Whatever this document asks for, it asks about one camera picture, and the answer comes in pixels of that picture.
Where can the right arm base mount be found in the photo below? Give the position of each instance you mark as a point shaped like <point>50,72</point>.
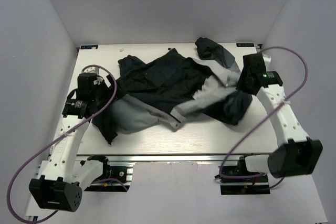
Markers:
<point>242,186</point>

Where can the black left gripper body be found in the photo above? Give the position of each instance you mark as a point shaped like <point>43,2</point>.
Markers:
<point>103,94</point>

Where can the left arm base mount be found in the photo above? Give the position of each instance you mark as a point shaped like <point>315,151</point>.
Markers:
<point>115,177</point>

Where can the aluminium front table rail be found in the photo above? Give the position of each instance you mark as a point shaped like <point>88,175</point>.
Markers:
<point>156,158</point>

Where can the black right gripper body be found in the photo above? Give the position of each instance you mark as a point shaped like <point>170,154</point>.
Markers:
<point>242,83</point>

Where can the aluminium right side rail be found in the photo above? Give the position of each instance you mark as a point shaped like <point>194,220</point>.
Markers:
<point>259,48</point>

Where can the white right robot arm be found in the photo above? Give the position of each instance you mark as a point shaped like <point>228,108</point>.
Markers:
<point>297,154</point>

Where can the dark navy and grey jacket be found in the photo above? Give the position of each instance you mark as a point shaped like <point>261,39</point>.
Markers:
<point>172,88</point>

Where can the blue label sticker left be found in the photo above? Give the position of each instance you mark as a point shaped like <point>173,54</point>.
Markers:
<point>88,47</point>

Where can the blue label sticker right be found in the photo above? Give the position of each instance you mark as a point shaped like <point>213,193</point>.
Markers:
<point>245,44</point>

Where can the blue label sticker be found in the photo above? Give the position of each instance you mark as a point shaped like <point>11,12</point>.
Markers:
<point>245,44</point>
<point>88,47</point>

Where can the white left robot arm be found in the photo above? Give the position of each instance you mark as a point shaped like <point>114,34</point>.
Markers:
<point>59,186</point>

